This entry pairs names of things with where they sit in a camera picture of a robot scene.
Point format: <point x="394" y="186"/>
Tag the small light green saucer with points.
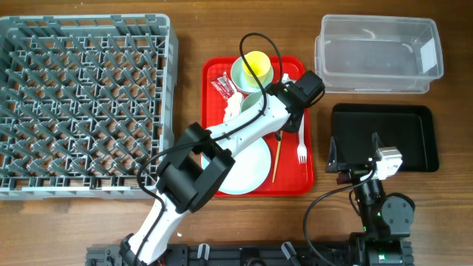
<point x="237" y="77"/>

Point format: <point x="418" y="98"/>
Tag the clear plastic bin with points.
<point x="378" y="54"/>

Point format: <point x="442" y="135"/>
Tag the large light blue plate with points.
<point x="250" y="170"/>

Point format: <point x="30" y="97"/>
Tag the yellow plastic cup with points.
<point x="259" y="68"/>

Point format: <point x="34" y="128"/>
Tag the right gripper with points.
<point x="353" y="173"/>

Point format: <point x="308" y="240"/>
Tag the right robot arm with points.
<point x="386" y="218"/>

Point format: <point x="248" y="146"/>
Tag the wooden chopstick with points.
<point x="278" y="149"/>

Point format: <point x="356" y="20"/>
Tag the white plastic fork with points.
<point x="301" y="149"/>

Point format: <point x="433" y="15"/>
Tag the black plastic tray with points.
<point x="409" y="128"/>

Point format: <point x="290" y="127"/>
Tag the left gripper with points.
<point x="292" y="128"/>

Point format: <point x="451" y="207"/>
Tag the crumpled white napkin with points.
<point x="233" y="106"/>

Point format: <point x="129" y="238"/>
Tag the light green bowl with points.
<point x="253" y="102"/>

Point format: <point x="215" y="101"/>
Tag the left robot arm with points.
<point x="191" y="172"/>

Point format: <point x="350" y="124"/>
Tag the red sauce packet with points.
<point x="224" y="85"/>

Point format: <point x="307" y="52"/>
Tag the red plastic tray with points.
<point x="292" y="178"/>

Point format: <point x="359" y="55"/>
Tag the grey dishwasher rack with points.
<point x="86" y="101"/>

